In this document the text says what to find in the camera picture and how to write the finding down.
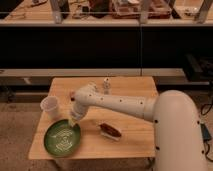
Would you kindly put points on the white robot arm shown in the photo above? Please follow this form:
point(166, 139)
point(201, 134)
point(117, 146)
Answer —
point(178, 137)

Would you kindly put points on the brown snack on white tray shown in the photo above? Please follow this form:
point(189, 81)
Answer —
point(110, 132)

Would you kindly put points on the brown chocolate bar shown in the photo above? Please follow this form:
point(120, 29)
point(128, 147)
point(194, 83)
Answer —
point(72, 96)

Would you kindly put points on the clear shaker bottle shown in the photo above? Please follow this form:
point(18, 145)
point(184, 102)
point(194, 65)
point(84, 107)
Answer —
point(106, 85)

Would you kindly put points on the long shelf bench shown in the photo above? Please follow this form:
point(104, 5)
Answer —
point(106, 47)

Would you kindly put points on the green ceramic bowl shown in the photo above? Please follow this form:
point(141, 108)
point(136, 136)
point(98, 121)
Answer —
point(61, 139)

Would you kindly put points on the translucent plastic cup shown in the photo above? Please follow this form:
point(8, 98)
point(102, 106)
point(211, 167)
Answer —
point(50, 106)

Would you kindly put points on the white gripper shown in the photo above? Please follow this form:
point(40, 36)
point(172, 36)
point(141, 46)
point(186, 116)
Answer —
point(76, 115)

